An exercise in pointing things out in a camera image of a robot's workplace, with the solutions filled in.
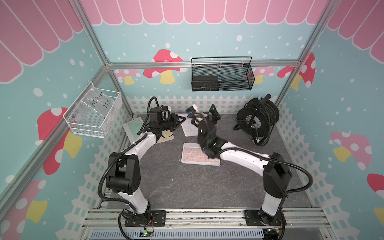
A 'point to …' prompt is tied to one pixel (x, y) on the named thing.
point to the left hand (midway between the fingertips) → (186, 120)
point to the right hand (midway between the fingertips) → (209, 108)
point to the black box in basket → (205, 83)
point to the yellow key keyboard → (167, 136)
